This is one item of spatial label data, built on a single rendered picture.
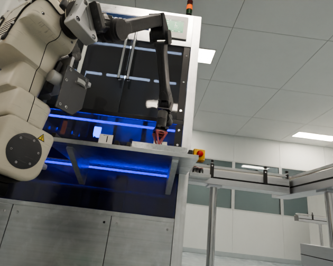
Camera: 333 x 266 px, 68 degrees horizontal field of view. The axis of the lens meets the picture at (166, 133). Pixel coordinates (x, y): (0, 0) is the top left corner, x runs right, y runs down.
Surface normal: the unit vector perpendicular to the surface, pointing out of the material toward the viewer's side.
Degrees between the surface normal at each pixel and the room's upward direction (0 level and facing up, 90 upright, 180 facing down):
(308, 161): 90
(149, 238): 90
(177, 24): 90
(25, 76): 90
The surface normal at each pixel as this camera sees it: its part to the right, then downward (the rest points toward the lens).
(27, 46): 0.87, -0.07
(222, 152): 0.06, -0.33
